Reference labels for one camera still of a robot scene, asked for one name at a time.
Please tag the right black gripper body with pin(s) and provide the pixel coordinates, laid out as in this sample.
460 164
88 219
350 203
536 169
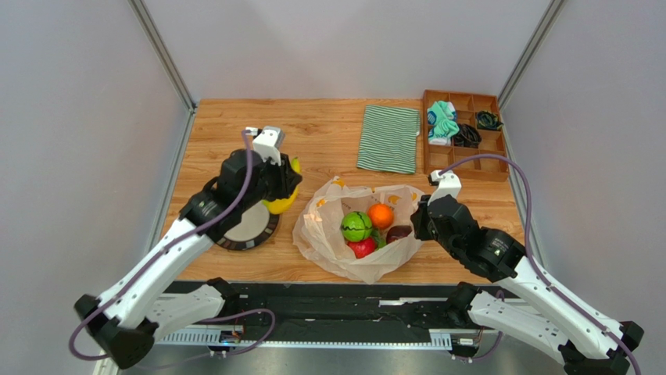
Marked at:
425 217

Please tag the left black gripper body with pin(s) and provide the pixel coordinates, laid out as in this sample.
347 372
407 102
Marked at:
274 179

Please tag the yellow banana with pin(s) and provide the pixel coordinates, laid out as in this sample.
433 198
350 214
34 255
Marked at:
279 206

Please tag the dark purple fruit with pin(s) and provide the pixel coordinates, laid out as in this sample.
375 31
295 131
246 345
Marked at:
397 232

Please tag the orange fruit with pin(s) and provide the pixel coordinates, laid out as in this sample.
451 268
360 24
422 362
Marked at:
381 215

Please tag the banana print plastic bag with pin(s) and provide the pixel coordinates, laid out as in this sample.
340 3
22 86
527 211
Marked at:
318 236

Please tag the red apple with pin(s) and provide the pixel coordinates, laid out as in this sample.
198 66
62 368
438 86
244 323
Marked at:
362 248

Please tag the green striped ball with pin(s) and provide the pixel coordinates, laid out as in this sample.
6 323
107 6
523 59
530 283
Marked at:
356 226

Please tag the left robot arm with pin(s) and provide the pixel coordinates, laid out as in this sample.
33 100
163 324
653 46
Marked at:
125 321

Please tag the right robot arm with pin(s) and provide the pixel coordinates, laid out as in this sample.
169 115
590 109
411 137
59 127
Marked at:
577 336

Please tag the black fruit bowl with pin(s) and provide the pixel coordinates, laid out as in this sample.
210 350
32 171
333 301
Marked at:
257 226

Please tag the green striped cloth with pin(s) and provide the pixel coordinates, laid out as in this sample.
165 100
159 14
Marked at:
388 141

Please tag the wooden compartment tray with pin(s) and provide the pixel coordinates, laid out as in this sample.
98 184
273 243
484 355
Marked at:
467 105

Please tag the teal white socks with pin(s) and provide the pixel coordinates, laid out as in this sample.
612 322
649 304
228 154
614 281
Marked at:
442 121

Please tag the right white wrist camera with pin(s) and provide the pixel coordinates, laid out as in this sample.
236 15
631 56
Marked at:
445 183

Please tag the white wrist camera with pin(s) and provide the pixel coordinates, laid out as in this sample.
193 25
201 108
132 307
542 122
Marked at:
267 142
445 183

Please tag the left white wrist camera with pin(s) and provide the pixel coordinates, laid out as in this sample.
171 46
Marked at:
267 142

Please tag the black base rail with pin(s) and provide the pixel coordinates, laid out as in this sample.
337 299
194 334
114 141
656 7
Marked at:
390 314

